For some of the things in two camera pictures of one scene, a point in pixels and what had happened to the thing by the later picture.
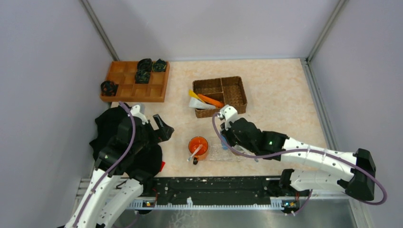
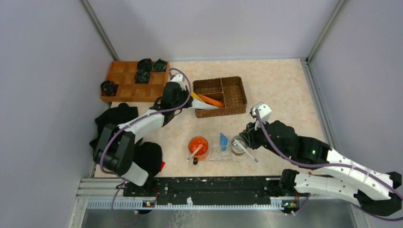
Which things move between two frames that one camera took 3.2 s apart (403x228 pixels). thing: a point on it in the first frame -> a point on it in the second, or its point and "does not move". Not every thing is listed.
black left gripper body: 156,132 -> 186,101
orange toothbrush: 210,102 does not move
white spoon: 197,103 does not move
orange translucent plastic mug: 194,143 does not move
